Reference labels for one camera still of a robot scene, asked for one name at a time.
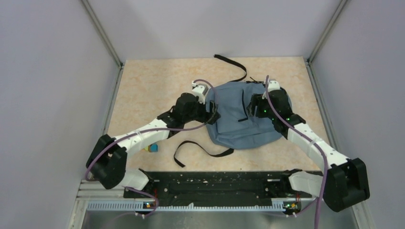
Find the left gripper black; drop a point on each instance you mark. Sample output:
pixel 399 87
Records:
pixel 209 117

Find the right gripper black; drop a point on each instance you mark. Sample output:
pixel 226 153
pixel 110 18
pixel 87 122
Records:
pixel 257 100

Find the blue grey student backpack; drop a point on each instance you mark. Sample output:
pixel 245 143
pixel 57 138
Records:
pixel 235 129

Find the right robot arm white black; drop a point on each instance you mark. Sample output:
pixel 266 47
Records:
pixel 343 182

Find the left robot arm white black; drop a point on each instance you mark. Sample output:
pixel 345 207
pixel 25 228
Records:
pixel 108 160

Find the colourful wooden block puzzle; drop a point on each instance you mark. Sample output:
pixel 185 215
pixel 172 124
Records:
pixel 152 148

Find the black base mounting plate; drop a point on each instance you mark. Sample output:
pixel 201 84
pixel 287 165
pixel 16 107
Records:
pixel 218 189

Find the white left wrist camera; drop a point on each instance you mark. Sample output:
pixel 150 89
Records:
pixel 200 90

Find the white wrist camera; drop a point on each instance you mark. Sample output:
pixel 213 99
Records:
pixel 272 85
pixel 200 90

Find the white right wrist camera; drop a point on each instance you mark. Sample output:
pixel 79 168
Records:
pixel 272 85

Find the aluminium front rail frame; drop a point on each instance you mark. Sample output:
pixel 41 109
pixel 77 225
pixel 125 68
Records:
pixel 103 208

